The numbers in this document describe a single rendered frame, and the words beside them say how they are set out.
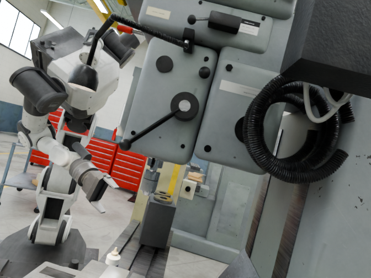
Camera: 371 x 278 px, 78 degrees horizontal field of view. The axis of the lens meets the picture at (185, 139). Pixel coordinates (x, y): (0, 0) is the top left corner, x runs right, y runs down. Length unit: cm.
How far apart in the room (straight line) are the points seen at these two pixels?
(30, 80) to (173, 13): 57
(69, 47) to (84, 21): 1095
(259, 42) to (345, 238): 46
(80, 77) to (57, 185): 81
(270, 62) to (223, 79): 13
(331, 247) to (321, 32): 38
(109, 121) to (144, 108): 977
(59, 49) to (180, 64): 62
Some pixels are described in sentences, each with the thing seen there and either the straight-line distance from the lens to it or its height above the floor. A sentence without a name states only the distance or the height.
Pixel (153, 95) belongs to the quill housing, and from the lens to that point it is 60.
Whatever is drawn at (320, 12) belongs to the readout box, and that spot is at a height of 158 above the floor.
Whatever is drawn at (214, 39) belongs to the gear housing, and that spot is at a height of 164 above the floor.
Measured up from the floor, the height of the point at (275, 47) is 166.
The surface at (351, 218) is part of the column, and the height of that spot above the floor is 131.
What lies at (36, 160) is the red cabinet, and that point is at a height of 15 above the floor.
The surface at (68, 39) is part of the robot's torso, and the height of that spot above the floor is 167.
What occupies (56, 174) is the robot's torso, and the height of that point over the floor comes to 105.
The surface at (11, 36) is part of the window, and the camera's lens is 1131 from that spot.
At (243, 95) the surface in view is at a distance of 58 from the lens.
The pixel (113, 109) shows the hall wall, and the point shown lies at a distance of 1037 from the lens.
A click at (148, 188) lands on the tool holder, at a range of 67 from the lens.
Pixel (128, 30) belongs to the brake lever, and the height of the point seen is 170.
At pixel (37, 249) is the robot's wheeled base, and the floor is 57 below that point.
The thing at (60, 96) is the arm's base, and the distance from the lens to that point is 98.
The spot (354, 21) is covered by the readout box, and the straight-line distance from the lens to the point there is 41.
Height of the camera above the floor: 136
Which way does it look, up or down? 2 degrees up
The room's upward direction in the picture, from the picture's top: 15 degrees clockwise
